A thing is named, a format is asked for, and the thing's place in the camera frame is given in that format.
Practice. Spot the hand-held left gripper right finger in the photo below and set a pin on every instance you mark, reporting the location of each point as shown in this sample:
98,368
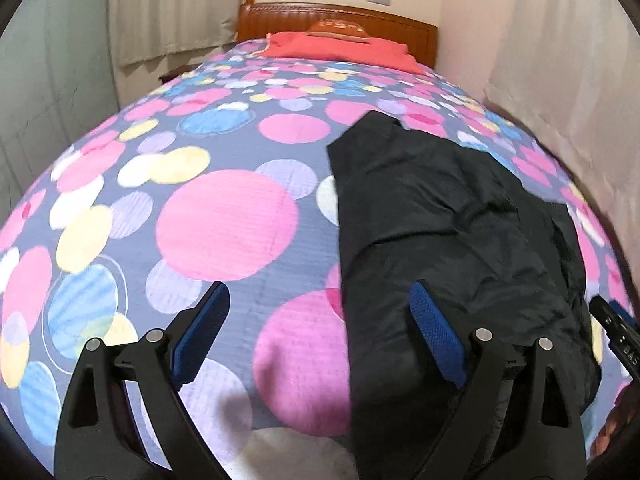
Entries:
440,330

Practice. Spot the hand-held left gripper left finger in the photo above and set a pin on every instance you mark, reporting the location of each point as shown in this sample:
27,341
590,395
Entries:
200,330

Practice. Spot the black puffer jacket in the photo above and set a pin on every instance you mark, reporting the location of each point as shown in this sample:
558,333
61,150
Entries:
425,210

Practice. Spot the person's right forearm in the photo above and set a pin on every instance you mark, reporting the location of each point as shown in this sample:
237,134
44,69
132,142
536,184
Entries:
612,425

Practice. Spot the dotted colourful bedspread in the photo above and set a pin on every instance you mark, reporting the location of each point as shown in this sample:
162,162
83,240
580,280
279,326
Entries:
225,220

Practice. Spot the frosted glass door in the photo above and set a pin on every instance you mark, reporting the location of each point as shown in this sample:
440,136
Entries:
50,85

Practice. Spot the red pillow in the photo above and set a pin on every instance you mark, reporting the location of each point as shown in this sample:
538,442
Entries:
345,52

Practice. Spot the wooden headboard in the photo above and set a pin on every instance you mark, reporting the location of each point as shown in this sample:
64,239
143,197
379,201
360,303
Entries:
400,30

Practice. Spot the orange cushion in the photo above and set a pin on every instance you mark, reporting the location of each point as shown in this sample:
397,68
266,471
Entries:
337,30

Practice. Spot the cream curtain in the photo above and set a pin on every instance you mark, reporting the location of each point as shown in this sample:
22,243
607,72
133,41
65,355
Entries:
170,10

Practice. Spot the white wall cloth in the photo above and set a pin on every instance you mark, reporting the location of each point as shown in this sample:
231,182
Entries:
575,60

